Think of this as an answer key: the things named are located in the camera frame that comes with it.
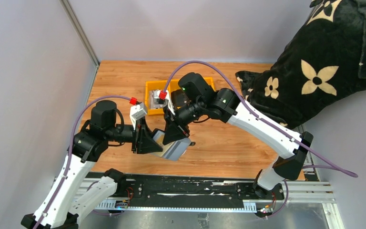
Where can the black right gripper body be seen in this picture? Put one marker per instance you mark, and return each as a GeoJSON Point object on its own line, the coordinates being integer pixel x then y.
{"type": "Point", "coordinates": [174, 121]}

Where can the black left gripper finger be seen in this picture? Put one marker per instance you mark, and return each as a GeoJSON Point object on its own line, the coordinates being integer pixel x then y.
{"type": "Point", "coordinates": [145, 130]}
{"type": "Point", "coordinates": [149, 145]}

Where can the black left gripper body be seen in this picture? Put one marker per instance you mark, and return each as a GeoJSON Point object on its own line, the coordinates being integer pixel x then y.
{"type": "Point", "coordinates": [139, 138]}

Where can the black leather card holder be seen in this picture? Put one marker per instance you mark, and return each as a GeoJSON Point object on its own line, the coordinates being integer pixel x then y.
{"type": "Point", "coordinates": [174, 150]}

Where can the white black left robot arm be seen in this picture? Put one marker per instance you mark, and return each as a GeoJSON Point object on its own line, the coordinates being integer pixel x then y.
{"type": "Point", "coordinates": [61, 209]}

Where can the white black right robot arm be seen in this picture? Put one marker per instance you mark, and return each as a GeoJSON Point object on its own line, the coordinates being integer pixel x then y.
{"type": "Point", "coordinates": [225, 105]}

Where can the black card holders in bin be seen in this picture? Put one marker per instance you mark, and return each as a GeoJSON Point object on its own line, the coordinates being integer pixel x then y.
{"type": "Point", "coordinates": [178, 98]}

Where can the yellow bin with cards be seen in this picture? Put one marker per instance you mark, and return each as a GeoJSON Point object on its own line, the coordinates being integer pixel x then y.
{"type": "Point", "coordinates": [153, 85]}

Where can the silver cards in bin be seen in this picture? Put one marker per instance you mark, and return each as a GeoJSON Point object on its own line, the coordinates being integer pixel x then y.
{"type": "Point", "coordinates": [154, 101]}

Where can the yellow bin with holders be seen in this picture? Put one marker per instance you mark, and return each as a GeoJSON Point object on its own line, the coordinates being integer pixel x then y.
{"type": "Point", "coordinates": [173, 85]}

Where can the yellow bin right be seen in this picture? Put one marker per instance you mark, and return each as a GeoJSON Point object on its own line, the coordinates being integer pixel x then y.
{"type": "Point", "coordinates": [210, 81]}

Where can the black plush flower blanket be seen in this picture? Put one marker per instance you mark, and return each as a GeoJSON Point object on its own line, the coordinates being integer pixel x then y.
{"type": "Point", "coordinates": [323, 63]}

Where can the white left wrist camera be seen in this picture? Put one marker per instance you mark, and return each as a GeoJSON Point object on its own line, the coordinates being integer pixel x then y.
{"type": "Point", "coordinates": [137, 112]}

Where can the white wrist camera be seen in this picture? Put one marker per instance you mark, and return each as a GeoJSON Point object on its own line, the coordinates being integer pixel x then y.
{"type": "Point", "coordinates": [165, 95]}
{"type": "Point", "coordinates": [137, 112]}

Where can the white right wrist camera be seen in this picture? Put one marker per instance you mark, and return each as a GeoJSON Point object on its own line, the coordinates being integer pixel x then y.
{"type": "Point", "coordinates": [165, 95]}

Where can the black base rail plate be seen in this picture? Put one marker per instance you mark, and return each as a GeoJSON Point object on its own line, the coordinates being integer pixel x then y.
{"type": "Point", "coordinates": [175, 192]}

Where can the aluminium corner frame post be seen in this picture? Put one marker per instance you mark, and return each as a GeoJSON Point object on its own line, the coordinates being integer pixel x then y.
{"type": "Point", "coordinates": [80, 31]}

